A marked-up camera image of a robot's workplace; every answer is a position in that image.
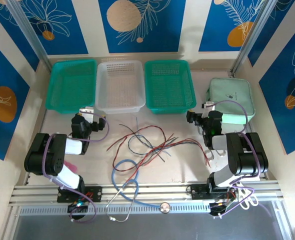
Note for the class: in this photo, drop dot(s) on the aluminium frame rail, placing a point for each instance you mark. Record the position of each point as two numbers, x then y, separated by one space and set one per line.
162 191

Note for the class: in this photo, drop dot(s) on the aluminium frame post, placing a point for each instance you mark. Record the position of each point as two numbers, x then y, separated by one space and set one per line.
256 30
28 30

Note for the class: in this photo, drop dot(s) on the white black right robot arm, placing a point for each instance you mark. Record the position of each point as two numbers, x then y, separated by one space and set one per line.
250 155

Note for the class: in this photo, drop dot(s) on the pink pill box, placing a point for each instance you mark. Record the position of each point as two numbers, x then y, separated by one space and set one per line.
71 166

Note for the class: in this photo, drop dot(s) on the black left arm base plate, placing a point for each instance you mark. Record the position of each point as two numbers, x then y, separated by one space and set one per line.
97 193

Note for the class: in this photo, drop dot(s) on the metal tongs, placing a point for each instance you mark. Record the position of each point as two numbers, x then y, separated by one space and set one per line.
206 155

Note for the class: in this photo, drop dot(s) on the grey metal panel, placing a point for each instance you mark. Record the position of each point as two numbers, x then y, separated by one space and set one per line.
162 227

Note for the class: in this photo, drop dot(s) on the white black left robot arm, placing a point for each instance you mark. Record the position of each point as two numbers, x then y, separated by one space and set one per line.
42 155

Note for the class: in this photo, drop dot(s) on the green plastic basket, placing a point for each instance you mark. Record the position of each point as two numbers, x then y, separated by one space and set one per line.
70 87
170 87

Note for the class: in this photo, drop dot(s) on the black connector board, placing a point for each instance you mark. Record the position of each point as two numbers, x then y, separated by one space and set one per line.
216 208
75 208

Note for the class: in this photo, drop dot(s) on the white plastic basket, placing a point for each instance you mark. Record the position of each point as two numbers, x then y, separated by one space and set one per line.
120 87

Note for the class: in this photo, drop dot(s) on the blue stethoscope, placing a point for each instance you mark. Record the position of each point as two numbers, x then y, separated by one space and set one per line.
165 207

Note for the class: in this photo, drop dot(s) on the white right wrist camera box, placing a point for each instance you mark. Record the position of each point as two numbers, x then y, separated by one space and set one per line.
207 105

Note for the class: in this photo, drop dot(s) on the mint green zip pouch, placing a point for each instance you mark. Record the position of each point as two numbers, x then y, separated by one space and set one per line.
232 92

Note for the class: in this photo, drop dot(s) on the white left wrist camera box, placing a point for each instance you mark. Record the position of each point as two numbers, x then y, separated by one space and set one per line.
87 112

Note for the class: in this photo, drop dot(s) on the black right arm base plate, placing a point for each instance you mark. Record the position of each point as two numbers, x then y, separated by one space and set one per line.
196 192

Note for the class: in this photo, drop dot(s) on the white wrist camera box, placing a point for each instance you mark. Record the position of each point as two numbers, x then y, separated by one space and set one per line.
207 105
87 112

